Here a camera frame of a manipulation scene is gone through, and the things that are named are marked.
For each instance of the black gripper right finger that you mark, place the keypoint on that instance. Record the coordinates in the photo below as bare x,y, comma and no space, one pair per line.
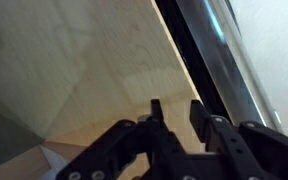
251,150

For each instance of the wooden cabinet door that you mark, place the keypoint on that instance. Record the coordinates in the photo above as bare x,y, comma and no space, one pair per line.
70,69

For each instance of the stainless steel refrigerator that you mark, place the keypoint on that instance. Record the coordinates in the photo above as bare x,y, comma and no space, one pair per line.
209,41

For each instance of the door metal handle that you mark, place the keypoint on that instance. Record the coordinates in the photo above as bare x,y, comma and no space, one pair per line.
144,118

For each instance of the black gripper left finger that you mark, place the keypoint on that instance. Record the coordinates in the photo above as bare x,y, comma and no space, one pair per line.
118,147

